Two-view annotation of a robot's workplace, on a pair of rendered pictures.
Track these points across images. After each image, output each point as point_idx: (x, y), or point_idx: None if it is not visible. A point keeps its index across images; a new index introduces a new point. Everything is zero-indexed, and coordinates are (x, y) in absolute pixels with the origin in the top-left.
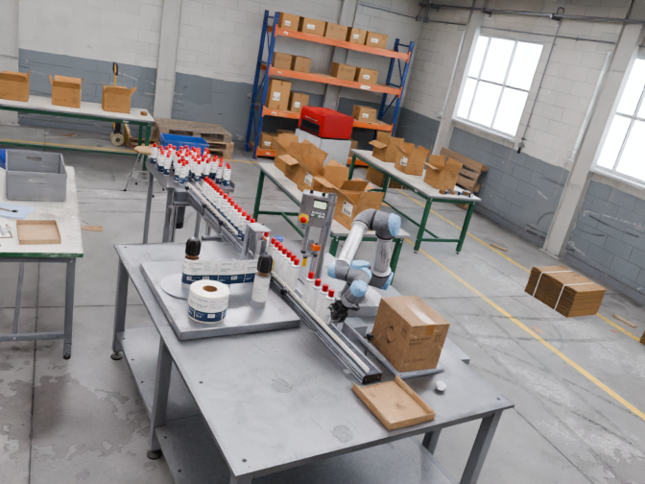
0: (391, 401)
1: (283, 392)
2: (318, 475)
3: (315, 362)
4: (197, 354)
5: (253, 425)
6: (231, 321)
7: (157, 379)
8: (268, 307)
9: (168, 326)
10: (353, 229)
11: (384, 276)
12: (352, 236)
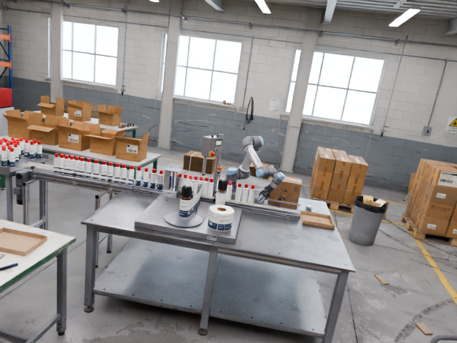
0: (315, 220)
1: (297, 237)
2: (280, 279)
3: (276, 222)
4: (252, 245)
5: (321, 254)
6: (232, 222)
7: (211, 280)
8: None
9: (215, 242)
10: (250, 149)
11: (249, 171)
12: (254, 153)
